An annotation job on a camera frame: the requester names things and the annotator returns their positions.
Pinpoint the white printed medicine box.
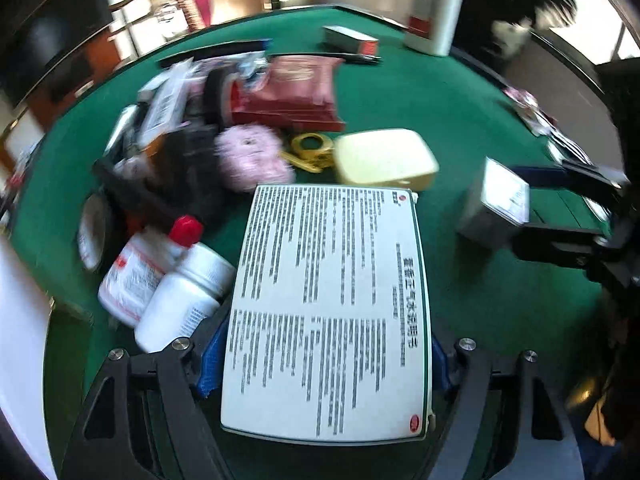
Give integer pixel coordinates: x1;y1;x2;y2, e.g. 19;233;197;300
220;184;433;445

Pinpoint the white pill bottle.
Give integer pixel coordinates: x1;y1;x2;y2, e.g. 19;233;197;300
134;243;236;353

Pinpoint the black plastic bag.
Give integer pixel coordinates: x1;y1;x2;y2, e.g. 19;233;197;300
92;125;229;230

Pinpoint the small white red box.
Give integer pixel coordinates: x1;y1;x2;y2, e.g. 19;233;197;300
323;25;378;56

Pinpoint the red foil pouch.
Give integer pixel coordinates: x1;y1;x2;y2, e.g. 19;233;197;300
230;54;345;133

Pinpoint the black tape roll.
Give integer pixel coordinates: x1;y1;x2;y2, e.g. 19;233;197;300
76;191;112;273

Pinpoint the large white bottle red label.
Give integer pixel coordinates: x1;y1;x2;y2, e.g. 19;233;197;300
404;0;462;58

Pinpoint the person in black jacket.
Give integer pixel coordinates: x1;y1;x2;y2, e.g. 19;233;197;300
454;0;577;64

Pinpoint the white bottle red cap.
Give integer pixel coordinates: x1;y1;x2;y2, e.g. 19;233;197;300
98;216;204;328

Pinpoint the cream yellow plastic case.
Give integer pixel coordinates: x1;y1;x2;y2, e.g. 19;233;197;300
333;128;439;192

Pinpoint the yellow key ring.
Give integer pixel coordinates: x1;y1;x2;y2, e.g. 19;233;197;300
278;131;335;175

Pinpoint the pink fluffy pompom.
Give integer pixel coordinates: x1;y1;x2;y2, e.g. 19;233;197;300
215;124;295;193

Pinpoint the long black pen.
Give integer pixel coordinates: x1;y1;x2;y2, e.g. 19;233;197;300
267;52;381;66

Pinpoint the small white grey box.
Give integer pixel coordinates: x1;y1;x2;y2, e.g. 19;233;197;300
457;157;529;250

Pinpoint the black remote control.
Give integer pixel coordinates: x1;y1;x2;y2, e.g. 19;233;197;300
156;38;272;68

